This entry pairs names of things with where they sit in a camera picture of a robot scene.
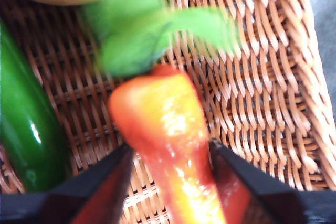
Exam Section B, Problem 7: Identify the brown wicker basket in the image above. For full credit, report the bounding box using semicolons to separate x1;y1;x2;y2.
0;0;334;224

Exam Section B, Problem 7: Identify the green pepper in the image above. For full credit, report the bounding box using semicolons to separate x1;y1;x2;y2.
0;20;72;194

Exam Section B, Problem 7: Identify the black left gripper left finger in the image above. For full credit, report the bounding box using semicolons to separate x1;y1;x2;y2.
0;142;135;224

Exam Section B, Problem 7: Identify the orange carrot with green leaves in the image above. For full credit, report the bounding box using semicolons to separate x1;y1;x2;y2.
83;0;243;224

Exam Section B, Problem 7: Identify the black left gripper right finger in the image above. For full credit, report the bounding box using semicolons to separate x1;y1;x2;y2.
208;138;336;224

